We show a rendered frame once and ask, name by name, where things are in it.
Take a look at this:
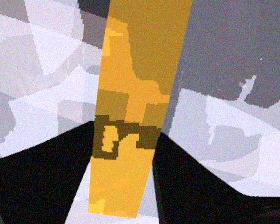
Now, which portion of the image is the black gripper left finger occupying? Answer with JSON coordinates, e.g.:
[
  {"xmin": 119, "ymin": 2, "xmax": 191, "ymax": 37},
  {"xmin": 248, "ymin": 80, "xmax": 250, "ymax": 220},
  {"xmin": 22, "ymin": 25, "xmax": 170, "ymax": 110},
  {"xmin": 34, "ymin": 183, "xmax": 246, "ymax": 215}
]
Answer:
[{"xmin": 0, "ymin": 121, "xmax": 95, "ymax": 224}]

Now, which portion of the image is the yellow bar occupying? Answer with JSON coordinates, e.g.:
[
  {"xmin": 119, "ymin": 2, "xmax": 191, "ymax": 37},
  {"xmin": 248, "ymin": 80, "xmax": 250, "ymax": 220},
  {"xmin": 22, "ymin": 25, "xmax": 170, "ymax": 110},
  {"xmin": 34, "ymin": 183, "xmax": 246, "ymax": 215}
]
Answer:
[{"xmin": 88, "ymin": 0, "xmax": 192, "ymax": 218}]

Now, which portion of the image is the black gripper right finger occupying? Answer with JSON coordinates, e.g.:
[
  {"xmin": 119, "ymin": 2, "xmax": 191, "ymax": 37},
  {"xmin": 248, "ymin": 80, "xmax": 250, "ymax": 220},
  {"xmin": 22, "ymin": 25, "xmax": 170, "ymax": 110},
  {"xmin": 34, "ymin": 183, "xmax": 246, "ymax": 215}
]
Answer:
[{"xmin": 152, "ymin": 132, "xmax": 280, "ymax": 224}]

